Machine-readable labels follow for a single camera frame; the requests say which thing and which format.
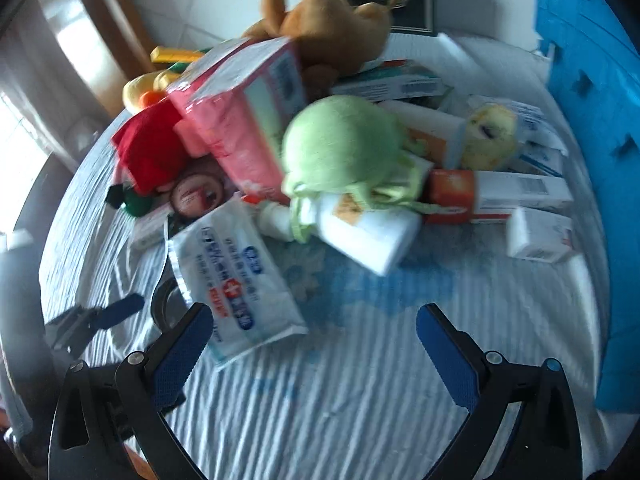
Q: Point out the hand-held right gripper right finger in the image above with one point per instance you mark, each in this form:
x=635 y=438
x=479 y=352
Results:
x=450 y=360

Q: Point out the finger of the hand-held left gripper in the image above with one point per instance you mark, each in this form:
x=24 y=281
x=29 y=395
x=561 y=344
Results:
x=117 y=307

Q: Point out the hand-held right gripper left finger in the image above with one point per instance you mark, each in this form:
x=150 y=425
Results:
x=182 y=355

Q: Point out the pink tissue pack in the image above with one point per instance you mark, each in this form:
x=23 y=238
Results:
x=235 y=150

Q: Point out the blue plastic storage crate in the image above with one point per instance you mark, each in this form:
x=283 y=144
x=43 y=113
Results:
x=590 y=110

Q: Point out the white wet wipes pack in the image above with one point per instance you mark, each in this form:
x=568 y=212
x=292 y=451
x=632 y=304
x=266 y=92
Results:
x=235 y=280

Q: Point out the white box orange label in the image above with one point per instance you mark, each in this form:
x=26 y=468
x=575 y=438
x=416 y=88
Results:
x=370 y=240

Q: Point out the small white barcode box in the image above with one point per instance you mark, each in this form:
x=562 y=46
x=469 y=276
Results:
x=537 y=235

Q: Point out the red plush doll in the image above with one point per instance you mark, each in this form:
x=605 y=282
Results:
x=150 y=150

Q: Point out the long orange white box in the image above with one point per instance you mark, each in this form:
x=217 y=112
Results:
x=510 y=190

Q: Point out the white blue medicine box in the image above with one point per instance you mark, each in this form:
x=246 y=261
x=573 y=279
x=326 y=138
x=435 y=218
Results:
x=535 y=162
x=535 y=120

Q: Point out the yellow plush duck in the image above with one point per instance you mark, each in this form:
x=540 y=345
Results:
x=137 y=90

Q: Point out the yellow plush chick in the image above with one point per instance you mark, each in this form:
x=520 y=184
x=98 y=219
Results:
x=487 y=135

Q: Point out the white orange medicine box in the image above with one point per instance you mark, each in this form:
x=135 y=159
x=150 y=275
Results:
x=435 y=130

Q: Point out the light green plush octopus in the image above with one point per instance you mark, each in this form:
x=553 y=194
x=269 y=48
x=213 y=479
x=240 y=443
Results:
x=335 y=145

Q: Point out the yellow green plastic toy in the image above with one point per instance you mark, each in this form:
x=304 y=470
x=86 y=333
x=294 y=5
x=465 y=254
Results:
x=170 y=54

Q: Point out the green white medicine box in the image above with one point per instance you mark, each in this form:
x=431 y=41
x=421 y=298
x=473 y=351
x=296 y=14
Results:
x=395 y=85

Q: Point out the brown plush deer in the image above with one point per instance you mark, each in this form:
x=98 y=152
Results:
x=330 y=25

